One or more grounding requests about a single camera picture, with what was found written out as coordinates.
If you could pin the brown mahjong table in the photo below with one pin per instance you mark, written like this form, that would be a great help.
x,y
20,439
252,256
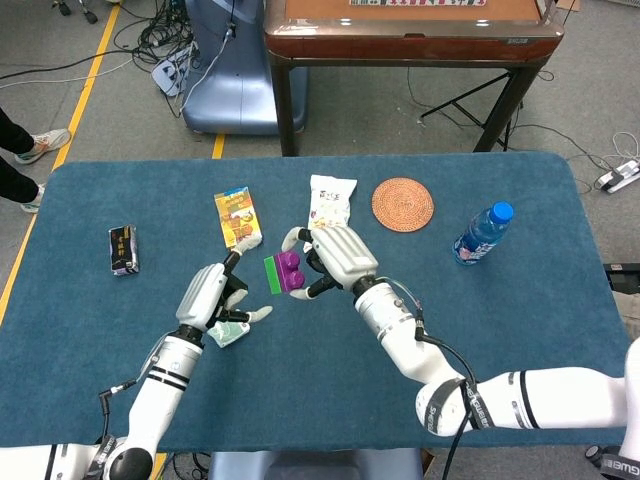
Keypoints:
x,y
415,42

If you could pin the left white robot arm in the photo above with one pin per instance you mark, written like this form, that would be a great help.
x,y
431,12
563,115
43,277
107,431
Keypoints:
x,y
160,390

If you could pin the green toy brick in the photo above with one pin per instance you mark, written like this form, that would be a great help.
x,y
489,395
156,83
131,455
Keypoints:
x,y
272,275

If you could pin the light blue robot pedestal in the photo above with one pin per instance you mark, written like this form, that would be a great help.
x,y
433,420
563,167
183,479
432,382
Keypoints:
x,y
235,95

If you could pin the chrome wheeled stool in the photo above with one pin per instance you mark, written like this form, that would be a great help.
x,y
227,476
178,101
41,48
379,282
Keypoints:
x,y
90,15

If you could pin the blue felt table cloth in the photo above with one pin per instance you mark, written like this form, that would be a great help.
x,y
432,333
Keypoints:
x,y
325,360

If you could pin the black equipment box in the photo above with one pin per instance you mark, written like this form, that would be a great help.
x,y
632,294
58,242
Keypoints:
x,y
622,275

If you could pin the person in white sneakers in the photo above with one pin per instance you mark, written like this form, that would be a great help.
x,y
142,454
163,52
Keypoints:
x,y
15,165

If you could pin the white snack bag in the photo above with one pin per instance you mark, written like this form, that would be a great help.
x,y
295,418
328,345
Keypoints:
x,y
330,200

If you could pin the blue robot body base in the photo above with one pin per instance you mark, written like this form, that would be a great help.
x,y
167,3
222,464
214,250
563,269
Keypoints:
x,y
315,465

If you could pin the cardboard box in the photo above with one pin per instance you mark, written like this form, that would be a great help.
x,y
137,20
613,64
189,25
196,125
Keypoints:
x,y
562,4

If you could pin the white green tissue packet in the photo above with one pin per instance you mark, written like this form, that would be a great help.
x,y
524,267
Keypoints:
x,y
231,336

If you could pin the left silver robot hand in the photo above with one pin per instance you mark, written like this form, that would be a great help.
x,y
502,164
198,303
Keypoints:
x,y
200,295

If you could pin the round woven rattan coaster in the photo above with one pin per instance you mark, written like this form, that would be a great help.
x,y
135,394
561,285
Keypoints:
x,y
402,205

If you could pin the face-up mahjong tile row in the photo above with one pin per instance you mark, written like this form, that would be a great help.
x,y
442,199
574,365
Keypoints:
x,y
415,2

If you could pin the yellow snack box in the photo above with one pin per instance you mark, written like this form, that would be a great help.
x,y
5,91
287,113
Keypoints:
x,y
235,215

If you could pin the purple building block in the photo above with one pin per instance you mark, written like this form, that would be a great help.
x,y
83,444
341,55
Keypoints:
x,y
291,270

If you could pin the white power strip with plugs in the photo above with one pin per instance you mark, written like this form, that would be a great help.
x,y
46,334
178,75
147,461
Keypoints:
x,y
170,75

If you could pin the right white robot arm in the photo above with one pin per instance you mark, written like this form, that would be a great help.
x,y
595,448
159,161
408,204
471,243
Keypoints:
x,y
415,350

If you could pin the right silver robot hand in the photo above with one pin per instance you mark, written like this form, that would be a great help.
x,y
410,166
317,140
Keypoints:
x,y
345,255

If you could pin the black snack carton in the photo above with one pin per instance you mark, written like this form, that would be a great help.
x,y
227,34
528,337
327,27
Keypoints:
x,y
123,250

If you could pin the blue capped drink bottle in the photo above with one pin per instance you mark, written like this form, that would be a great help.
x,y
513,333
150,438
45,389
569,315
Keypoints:
x,y
480,235

